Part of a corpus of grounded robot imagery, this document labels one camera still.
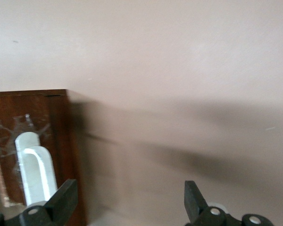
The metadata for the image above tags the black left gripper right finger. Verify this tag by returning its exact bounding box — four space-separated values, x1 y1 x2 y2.
184 180 273 226

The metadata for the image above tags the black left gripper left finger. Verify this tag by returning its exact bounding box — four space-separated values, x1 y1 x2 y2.
4 178 78 226

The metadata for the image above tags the white drawer handle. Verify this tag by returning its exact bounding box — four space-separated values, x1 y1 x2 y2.
15 131 58 207

